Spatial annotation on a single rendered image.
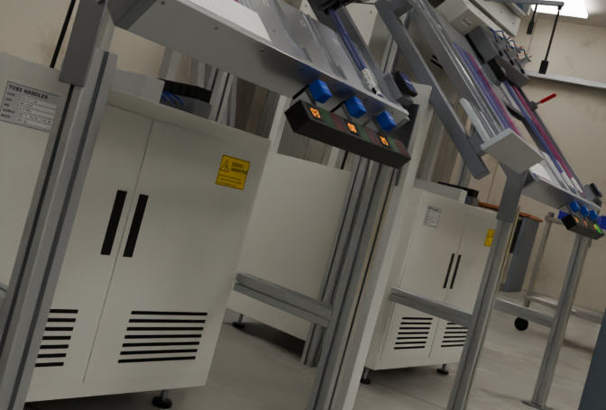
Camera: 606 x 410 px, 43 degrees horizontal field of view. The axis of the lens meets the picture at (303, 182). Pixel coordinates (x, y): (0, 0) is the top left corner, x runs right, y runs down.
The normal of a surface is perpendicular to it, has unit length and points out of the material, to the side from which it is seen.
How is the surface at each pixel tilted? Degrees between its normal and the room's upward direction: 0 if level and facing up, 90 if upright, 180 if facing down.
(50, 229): 90
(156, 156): 90
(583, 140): 90
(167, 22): 133
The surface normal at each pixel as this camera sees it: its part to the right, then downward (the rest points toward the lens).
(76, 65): -0.57, -0.15
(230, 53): 0.39, 0.82
